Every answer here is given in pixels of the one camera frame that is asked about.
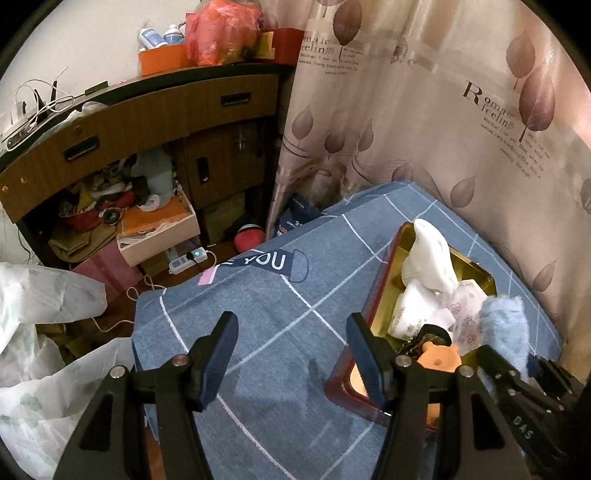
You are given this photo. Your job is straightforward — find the orange red plastic bag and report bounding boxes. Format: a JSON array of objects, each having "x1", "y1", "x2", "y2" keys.
[{"x1": 184, "y1": 0, "x2": 263, "y2": 67}]

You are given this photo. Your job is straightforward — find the white charging cables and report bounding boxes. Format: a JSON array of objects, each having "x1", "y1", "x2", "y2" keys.
[{"x1": 0, "y1": 66, "x2": 77, "y2": 153}]

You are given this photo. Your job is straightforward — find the dark patterned brown sock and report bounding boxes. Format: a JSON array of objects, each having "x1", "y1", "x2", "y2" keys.
[{"x1": 397, "y1": 324, "x2": 452, "y2": 359}]

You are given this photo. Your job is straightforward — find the red and gold tin box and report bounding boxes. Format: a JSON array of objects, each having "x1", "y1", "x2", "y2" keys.
[{"x1": 323, "y1": 221, "x2": 500, "y2": 432}]

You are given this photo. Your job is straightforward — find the beige leaf print curtain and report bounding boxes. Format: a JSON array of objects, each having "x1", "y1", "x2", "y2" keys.
[{"x1": 263, "y1": 1, "x2": 590, "y2": 375}]

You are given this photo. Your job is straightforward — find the blue checked tablecloth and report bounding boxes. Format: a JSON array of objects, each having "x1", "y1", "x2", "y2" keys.
[{"x1": 132, "y1": 182, "x2": 563, "y2": 479}]

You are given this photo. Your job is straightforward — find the white long sock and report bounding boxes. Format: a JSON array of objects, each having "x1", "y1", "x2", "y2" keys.
[{"x1": 388, "y1": 280, "x2": 455, "y2": 341}]

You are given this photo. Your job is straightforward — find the orange rubber pig toy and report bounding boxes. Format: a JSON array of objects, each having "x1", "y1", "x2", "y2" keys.
[{"x1": 349, "y1": 337, "x2": 462, "y2": 427}]

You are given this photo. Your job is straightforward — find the dark blue packet on floor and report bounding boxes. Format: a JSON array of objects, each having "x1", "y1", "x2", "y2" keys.
[{"x1": 276, "y1": 193, "x2": 322, "y2": 236}]

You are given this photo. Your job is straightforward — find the white plastic bag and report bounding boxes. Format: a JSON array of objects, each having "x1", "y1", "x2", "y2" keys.
[{"x1": 0, "y1": 261, "x2": 157, "y2": 480}]

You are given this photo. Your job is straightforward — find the white blue bottle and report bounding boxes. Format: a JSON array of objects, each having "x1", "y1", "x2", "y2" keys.
[{"x1": 138, "y1": 27, "x2": 167, "y2": 50}]

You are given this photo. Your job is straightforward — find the orange box on cabinet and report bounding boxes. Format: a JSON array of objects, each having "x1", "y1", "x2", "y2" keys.
[{"x1": 138, "y1": 43, "x2": 193, "y2": 77}]

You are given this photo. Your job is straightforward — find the pink paper strip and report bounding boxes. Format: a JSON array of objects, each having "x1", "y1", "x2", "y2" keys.
[{"x1": 197, "y1": 266, "x2": 218, "y2": 286}]

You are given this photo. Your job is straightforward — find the navy love you face mask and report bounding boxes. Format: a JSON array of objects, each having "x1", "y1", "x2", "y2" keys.
[{"x1": 222, "y1": 249, "x2": 311, "y2": 283}]

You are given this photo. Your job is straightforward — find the light blue fluffy sock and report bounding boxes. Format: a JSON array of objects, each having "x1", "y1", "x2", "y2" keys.
[{"x1": 479, "y1": 296, "x2": 530, "y2": 373}]

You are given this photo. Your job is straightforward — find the red box on cabinet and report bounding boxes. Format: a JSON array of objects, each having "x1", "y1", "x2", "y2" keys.
[{"x1": 254, "y1": 28, "x2": 304, "y2": 66}]

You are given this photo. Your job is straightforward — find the brown wooden cabinet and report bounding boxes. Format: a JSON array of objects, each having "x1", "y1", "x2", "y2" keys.
[{"x1": 1, "y1": 63, "x2": 293, "y2": 268}]

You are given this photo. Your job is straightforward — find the open drawer with clutter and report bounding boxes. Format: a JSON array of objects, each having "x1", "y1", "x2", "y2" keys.
[{"x1": 116, "y1": 191, "x2": 200, "y2": 267}]

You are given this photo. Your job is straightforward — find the white power strip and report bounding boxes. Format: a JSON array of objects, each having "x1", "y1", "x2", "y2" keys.
[{"x1": 168, "y1": 247, "x2": 208, "y2": 275}]

